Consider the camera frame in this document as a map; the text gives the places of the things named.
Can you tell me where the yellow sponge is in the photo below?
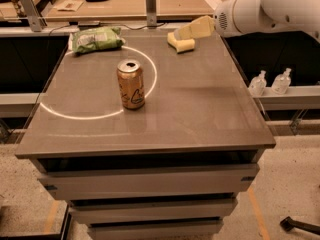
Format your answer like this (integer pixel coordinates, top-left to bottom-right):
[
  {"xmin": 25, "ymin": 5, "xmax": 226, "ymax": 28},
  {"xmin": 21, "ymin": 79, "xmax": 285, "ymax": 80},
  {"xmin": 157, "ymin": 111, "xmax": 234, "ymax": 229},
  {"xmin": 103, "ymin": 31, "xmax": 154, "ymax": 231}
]
[{"xmin": 167, "ymin": 32, "xmax": 195, "ymax": 53}]

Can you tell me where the white paper sheet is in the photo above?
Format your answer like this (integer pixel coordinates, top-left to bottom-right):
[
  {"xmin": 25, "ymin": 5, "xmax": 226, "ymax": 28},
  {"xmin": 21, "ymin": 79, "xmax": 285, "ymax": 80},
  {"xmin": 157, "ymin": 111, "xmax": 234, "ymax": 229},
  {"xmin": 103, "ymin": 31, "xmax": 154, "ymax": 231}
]
[{"xmin": 205, "ymin": 0, "xmax": 222, "ymax": 10}]

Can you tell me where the left metal bracket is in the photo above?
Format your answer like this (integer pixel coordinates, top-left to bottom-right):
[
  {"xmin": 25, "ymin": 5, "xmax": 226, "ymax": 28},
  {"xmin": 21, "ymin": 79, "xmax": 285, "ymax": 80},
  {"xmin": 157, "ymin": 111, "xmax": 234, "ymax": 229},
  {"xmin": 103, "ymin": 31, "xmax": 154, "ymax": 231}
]
[{"xmin": 19, "ymin": 0, "xmax": 46, "ymax": 32}]

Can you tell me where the right clear sanitizer bottle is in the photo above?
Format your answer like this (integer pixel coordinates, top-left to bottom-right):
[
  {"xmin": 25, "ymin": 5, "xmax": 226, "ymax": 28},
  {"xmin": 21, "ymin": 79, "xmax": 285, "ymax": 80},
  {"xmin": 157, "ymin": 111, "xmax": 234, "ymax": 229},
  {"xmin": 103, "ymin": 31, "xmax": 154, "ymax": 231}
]
[{"xmin": 271, "ymin": 68, "xmax": 291, "ymax": 95}]

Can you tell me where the grey drawer cabinet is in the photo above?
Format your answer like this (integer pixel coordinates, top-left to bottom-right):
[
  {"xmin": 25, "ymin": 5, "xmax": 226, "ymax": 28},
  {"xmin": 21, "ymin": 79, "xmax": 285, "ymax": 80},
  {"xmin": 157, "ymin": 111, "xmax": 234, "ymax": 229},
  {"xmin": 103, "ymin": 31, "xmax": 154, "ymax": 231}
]
[{"xmin": 16, "ymin": 29, "xmax": 275, "ymax": 240}]

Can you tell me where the metal bracket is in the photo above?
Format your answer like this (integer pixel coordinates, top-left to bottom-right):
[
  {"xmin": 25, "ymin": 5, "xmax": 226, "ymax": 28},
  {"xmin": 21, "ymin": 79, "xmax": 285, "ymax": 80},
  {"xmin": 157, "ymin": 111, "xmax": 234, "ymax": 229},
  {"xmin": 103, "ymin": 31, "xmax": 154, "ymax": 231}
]
[
  {"xmin": 145, "ymin": 0, "xmax": 157, "ymax": 28},
  {"xmin": 19, "ymin": 0, "xmax": 46, "ymax": 32}
]

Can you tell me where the left clear sanitizer bottle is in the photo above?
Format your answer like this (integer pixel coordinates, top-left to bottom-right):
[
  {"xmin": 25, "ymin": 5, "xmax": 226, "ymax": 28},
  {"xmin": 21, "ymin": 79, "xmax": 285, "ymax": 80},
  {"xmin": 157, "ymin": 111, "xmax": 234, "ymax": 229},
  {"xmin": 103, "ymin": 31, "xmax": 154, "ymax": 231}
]
[{"xmin": 248, "ymin": 70, "xmax": 267, "ymax": 96}]

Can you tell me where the middle metal bracket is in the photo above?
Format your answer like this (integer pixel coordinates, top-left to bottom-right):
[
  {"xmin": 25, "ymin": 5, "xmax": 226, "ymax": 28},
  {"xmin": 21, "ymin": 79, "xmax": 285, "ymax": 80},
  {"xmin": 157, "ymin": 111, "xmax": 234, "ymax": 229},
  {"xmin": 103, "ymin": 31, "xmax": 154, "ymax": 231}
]
[{"xmin": 145, "ymin": 0, "xmax": 157, "ymax": 28}]

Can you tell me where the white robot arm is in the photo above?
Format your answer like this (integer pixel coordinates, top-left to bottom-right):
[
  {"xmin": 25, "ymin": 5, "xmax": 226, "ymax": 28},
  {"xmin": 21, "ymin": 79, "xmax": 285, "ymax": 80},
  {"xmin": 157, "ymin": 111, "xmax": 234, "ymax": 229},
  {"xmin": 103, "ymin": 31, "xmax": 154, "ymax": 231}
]
[{"xmin": 174, "ymin": 0, "xmax": 320, "ymax": 42}]

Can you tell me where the gold soda can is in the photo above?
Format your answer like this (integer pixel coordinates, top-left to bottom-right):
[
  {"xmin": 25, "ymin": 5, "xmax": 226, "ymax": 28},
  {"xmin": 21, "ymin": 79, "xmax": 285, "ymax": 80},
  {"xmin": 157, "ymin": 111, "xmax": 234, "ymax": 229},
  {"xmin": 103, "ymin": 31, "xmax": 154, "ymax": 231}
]
[{"xmin": 117, "ymin": 59, "xmax": 145, "ymax": 110}]

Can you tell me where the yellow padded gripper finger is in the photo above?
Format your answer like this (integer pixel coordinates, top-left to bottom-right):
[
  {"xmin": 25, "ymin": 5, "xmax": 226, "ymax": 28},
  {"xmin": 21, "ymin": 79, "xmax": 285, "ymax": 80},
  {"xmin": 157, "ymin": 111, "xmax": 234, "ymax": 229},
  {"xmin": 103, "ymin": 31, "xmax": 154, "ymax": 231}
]
[{"xmin": 179, "ymin": 15, "xmax": 214, "ymax": 40}]

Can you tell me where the black chair base leg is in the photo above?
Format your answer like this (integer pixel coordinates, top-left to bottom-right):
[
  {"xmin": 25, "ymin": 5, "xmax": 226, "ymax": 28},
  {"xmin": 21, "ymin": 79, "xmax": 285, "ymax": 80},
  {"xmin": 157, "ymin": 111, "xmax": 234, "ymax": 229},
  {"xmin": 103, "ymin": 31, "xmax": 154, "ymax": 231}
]
[{"xmin": 280, "ymin": 216, "xmax": 320, "ymax": 235}]

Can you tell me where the green jalapeno chip bag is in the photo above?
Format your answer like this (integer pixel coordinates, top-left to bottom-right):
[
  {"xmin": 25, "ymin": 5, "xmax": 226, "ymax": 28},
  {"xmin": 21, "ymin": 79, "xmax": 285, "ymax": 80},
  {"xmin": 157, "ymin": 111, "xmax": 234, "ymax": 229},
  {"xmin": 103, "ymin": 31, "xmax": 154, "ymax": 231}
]
[{"xmin": 68, "ymin": 27, "xmax": 125, "ymax": 54}]

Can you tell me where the small paper card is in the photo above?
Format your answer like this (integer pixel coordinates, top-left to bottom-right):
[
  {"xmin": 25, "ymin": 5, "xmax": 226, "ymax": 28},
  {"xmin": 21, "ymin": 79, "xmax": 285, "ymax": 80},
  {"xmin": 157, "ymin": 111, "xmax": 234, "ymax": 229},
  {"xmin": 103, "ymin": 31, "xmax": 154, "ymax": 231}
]
[{"xmin": 54, "ymin": 0, "xmax": 83, "ymax": 12}]

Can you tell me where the clear sanitizer bottle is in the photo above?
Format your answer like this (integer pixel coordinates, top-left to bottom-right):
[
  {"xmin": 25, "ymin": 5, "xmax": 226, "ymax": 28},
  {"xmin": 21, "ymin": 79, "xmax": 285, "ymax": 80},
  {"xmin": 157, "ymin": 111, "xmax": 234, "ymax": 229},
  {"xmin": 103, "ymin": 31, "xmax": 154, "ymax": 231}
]
[
  {"xmin": 271, "ymin": 68, "xmax": 291, "ymax": 95},
  {"xmin": 248, "ymin": 70, "xmax": 267, "ymax": 96}
]

